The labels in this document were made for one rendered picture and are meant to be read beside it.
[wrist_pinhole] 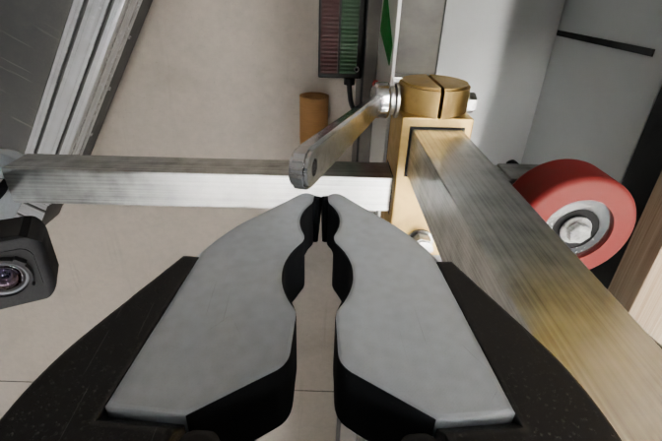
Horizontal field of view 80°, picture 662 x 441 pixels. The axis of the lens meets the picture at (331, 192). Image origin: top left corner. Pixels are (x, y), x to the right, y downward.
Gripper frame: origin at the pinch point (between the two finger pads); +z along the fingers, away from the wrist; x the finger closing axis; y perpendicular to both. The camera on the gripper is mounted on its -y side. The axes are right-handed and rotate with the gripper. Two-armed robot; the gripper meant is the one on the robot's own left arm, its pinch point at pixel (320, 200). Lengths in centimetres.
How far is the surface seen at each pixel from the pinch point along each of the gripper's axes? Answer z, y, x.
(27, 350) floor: 102, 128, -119
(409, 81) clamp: 17.1, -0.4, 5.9
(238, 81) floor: 102, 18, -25
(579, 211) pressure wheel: 11.7, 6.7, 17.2
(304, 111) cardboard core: 95, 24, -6
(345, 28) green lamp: 31.8, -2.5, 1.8
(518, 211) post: 3.8, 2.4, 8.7
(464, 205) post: 4.2, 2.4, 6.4
